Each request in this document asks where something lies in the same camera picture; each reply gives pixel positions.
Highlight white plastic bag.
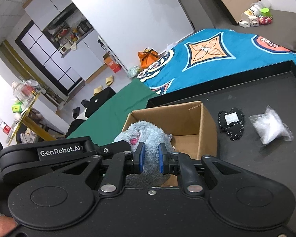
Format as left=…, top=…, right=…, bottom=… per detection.
left=165, top=42, right=178, bottom=53

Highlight green lid jar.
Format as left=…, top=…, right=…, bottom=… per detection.
left=260, top=7, right=272, bottom=18

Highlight black shallow tray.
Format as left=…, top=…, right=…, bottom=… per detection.
left=147, top=61, right=296, bottom=232

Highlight black dice stool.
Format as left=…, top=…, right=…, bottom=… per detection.
left=84, top=87, right=116, bottom=118

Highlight right yellow slipper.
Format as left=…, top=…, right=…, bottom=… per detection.
left=105, top=75, right=114, bottom=86

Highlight clear plastic bag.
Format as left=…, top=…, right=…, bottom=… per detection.
left=249, top=105, right=294, bottom=145

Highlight glass jar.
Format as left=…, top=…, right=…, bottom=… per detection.
left=11, top=79, right=41, bottom=104

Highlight left yellow slipper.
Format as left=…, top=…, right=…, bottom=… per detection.
left=93, top=86, right=103, bottom=95

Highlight brown cardboard box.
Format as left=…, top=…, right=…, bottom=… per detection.
left=121, top=101, right=218, bottom=187

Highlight yellow leg side table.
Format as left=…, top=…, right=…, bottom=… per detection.
left=6, top=91, right=56, bottom=146

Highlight red label water bottle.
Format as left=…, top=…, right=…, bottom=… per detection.
left=0, top=118, right=11, bottom=135

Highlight orange gift bag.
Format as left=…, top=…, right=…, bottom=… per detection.
left=138, top=48, right=159, bottom=69

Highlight person hand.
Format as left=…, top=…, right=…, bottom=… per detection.
left=0, top=213, right=17, bottom=237

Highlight grey plush mouse toy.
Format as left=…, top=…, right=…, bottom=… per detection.
left=114, top=120, right=173, bottom=187

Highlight green cloth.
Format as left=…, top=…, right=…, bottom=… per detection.
left=69, top=79, right=158, bottom=146

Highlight black stitched fabric pouch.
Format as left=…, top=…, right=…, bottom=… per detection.
left=218, top=108, right=244, bottom=141

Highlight blue patterned blanket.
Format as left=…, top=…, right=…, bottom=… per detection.
left=137, top=29, right=296, bottom=95

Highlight black framed glass door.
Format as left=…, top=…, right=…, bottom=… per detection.
left=15, top=20, right=82, bottom=96

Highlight white kitchen cabinet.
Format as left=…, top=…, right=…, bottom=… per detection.
left=64, top=30, right=106, bottom=80

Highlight white plastic tub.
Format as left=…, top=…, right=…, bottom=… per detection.
left=241, top=0, right=271, bottom=22

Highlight yellow slipper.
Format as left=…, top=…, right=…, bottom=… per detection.
left=93, top=86, right=103, bottom=95
left=105, top=75, right=114, bottom=86

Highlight orange cardboard box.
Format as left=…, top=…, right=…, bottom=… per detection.
left=103, top=53, right=122, bottom=73

